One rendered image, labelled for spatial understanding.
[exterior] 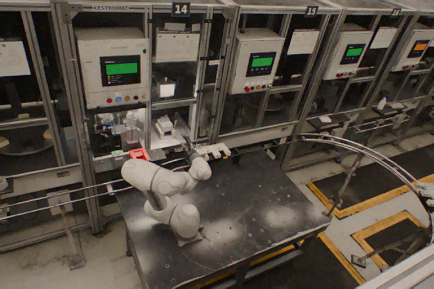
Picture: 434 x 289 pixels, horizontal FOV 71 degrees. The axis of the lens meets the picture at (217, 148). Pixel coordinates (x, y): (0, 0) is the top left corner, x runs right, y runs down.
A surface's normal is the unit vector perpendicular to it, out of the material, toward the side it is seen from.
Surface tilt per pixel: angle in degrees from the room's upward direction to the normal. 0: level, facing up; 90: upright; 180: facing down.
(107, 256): 0
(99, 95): 90
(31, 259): 0
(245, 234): 0
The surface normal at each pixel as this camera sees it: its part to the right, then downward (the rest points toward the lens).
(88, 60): 0.45, 0.61
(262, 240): 0.15, -0.77
